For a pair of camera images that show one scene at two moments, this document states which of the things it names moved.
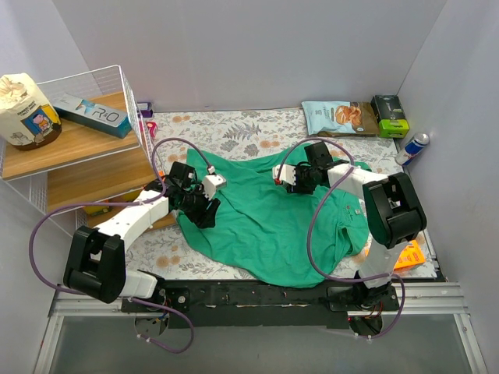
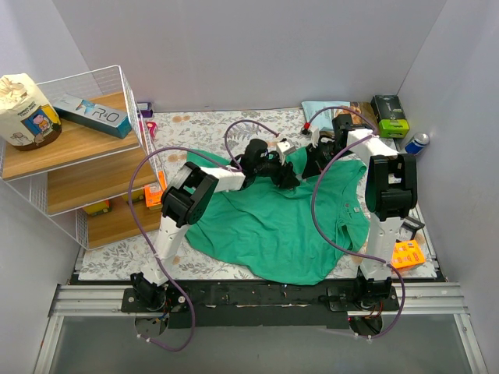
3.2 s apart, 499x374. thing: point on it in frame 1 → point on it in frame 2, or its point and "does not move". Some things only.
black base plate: x=223 y=304 does not move
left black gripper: x=200 y=210 → x=283 y=174
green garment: x=284 y=221 does not move
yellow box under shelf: x=94 y=210 does not move
